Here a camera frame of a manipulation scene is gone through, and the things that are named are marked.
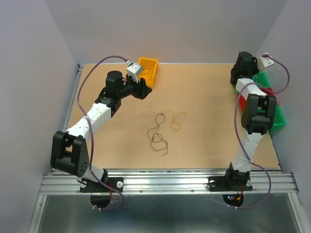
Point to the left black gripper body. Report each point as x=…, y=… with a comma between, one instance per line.
x=130, y=87

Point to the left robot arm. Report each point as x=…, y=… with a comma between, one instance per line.
x=69, y=148

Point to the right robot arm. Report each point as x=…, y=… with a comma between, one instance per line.
x=257, y=118

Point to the yellow plastic bin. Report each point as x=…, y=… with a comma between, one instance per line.
x=150, y=68

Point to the far green plastic bin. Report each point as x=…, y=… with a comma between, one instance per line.
x=260, y=79

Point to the green plastic bin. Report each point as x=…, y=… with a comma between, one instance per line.
x=260, y=79
x=279, y=120

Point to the red plastic bin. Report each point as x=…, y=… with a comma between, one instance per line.
x=243, y=102

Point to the near green plastic bin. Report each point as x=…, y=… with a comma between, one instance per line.
x=279, y=120

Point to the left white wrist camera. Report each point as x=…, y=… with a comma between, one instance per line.
x=133, y=70

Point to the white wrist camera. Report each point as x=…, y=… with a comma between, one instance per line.
x=133, y=70
x=264, y=62

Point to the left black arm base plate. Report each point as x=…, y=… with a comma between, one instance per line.
x=87, y=186

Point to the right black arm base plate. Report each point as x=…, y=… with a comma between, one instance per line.
x=222, y=184

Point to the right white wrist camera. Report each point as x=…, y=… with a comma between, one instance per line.
x=264, y=62

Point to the aluminium mounting rail frame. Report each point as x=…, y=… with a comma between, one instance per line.
x=165, y=147

